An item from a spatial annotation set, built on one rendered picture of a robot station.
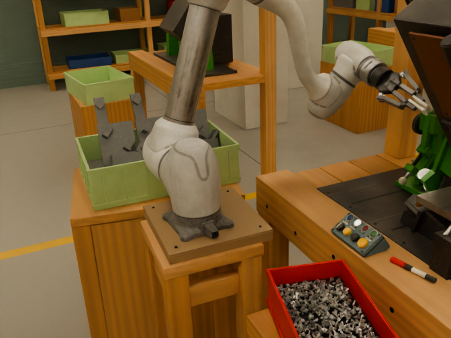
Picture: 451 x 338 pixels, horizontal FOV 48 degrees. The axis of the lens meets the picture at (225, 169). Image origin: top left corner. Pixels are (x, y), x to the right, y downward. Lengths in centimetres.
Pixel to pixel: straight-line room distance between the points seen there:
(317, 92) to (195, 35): 47
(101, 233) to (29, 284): 120
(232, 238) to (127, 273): 68
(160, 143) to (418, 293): 88
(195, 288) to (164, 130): 51
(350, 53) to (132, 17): 608
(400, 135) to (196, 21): 97
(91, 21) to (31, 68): 121
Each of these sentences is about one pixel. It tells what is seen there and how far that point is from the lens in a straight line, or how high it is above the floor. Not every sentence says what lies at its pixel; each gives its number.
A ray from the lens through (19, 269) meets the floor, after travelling 329.
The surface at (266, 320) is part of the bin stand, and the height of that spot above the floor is 80.
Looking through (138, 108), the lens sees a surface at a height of 108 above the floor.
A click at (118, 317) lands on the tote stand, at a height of 31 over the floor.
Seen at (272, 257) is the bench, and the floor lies 59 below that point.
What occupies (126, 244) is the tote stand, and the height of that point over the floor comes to 65.
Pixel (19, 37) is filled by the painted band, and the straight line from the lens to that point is 800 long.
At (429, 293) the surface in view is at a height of 90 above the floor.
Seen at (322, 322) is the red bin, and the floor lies 89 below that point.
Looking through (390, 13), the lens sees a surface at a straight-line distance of 760.
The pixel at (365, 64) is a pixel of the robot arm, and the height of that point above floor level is 133.
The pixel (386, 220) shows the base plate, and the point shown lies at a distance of 164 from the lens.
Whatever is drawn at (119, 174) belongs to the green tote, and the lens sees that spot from 196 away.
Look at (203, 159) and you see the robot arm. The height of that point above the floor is 112.
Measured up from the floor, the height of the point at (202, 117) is 100.
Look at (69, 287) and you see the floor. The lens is 302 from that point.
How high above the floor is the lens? 168
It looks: 23 degrees down
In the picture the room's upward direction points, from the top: 2 degrees counter-clockwise
